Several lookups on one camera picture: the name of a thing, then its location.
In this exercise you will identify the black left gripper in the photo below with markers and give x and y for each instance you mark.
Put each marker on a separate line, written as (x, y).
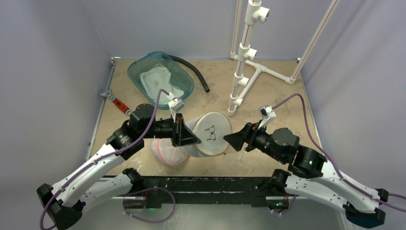
(181, 134)

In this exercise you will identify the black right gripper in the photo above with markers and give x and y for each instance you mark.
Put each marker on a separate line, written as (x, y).
(248, 137)

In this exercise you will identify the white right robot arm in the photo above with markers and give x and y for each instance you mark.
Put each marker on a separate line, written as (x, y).
(312, 175)

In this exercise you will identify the pink-trimmed white laundry bag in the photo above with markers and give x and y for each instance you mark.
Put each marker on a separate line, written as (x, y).
(166, 154)

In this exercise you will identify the teal plastic basin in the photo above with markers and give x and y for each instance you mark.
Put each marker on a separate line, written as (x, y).
(179, 77)

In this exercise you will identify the white PVC pipe rack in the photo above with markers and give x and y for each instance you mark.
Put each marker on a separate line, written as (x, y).
(247, 70)

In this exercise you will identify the white cloth in basin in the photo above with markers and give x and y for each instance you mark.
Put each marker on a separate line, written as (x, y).
(158, 78)

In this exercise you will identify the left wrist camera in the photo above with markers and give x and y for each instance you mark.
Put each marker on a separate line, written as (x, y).
(175, 105)

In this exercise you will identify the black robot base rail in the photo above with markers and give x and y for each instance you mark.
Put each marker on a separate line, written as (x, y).
(253, 191)

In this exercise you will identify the red-handled adjustable wrench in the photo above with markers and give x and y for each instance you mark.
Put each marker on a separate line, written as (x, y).
(119, 104)

